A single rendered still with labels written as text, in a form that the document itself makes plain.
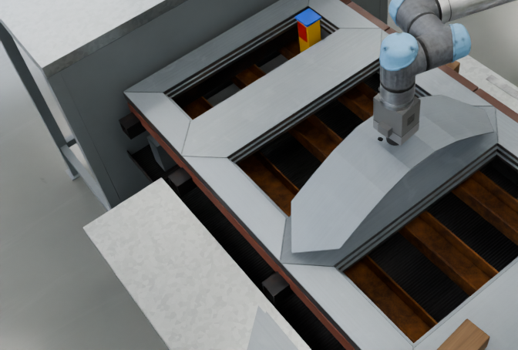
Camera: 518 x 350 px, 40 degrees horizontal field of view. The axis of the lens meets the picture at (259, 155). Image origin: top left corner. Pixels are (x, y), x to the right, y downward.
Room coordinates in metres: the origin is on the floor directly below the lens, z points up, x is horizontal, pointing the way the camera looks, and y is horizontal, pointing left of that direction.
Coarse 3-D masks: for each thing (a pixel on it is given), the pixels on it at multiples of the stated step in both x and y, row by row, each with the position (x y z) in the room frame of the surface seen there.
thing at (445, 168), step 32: (224, 64) 1.62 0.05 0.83; (320, 96) 1.39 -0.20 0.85; (416, 96) 1.34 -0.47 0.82; (288, 128) 1.31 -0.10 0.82; (512, 128) 1.14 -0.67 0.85; (448, 160) 1.08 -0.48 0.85; (480, 160) 1.07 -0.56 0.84; (512, 160) 1.05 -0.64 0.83; (416, 192) 1.00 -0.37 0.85; (448, 192) 1.00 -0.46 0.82; (288, 224) 0.98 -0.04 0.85; (384, 224) 0.92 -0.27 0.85; (288, 256) 0.89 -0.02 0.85; (320, 256) 0.87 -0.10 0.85; (352, 256) 0.86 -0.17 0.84; (480, 288) 0.72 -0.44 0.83
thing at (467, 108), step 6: (444, 96) 1.24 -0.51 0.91; (456, 102) 1.22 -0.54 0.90; (462, 108) 1.19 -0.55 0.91; (468, 108) 1.20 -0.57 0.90; (474, 108) 1.20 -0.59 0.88; (474, 114) 1.17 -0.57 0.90; (480, 114) 1.17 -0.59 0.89; (480, 120) 1.14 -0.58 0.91; (486, 120) 1.15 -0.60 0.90; (486, 126) 1.11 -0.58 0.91; (492, 126) 1.12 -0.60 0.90
